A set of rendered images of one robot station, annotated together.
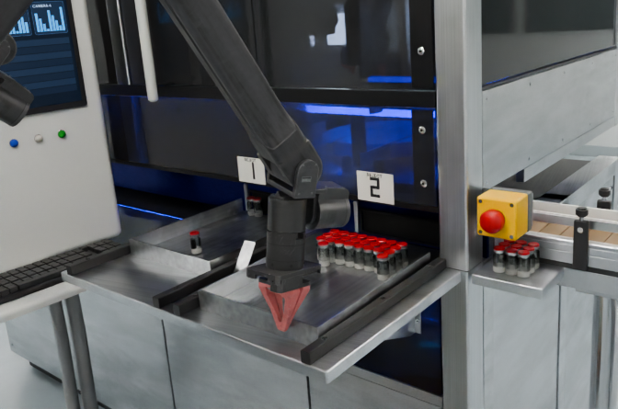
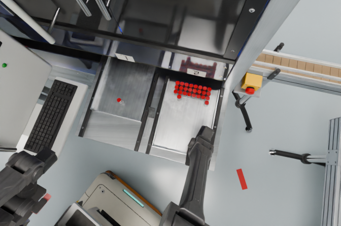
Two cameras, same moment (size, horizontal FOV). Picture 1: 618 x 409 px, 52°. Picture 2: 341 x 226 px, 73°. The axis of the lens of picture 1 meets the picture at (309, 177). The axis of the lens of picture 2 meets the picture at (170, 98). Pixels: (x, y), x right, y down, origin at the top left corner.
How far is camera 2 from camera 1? 1.11 m
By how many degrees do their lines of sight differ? 61
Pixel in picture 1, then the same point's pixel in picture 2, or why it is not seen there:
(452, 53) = (250, 56)
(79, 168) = (22, 67)
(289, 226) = not seen: hidden behind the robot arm
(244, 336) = (178, 160)
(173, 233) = (99, 89)
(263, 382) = not seen: hidden behind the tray
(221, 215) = (108, 62)
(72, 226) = (36, 85)
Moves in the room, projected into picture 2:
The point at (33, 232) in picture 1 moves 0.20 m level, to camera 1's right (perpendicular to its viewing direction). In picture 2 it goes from (27, 102) to (62, 85)
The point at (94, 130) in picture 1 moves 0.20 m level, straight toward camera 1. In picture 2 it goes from (14, 48) to (40, 77)
